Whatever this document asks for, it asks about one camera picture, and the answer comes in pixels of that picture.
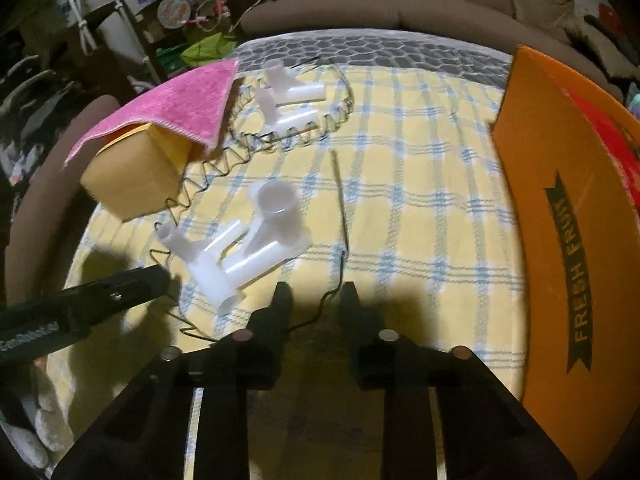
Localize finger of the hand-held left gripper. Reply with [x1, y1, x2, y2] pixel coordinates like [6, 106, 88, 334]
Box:
[64, 265, 172, 332]

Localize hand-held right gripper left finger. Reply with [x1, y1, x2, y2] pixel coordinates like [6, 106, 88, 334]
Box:
[50, 282, 294, 480]

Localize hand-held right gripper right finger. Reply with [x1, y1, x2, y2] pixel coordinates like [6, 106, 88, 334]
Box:
[339, 281, 582, 480]

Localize white plastic pipe fitting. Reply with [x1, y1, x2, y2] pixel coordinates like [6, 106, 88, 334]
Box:
[154, 219, 273, 317]
[241, 180, 312, 275]
[254, 90, 322, 135]
[260, 60, 327, 107]

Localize wire spring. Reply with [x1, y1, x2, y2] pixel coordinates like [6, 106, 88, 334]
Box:
[149, 54, 357, 347]

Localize orange cardboard box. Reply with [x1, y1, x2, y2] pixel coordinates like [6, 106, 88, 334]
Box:
[491, 45, 640, 480]

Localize person's left hand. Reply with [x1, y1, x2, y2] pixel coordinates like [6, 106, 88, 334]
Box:
[0, 359, 72, 467]

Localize yellow cardboard box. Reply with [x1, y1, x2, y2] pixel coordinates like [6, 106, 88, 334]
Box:
[80, 122, 197, 222]

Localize brown upholstered seat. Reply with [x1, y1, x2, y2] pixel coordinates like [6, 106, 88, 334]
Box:
[7, 94, 123, 366]

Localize yellow plaid tablecloth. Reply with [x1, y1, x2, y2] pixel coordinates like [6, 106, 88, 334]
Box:
[45, 59, 532, 480]

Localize pink cloth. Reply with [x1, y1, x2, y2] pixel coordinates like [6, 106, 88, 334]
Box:
[63, 58, 241, 169]

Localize green plastic bag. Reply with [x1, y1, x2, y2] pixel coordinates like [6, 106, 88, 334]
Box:
[180, 32, 238, 68]

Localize grey patterned cloth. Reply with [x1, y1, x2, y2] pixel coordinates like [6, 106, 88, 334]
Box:
[229, 27, 517, 93]

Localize white metal rack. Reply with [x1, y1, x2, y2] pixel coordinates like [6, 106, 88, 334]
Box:
[55, 0, 151, 86]

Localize round printed tin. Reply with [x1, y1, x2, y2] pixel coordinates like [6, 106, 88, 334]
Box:
[156, 0, 195, 30]

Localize beige sofa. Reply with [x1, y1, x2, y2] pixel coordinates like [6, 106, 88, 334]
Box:
[239, 0, 640, 96]

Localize red flat box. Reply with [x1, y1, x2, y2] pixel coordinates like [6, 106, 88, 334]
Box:
[595, 2, 626, 26]

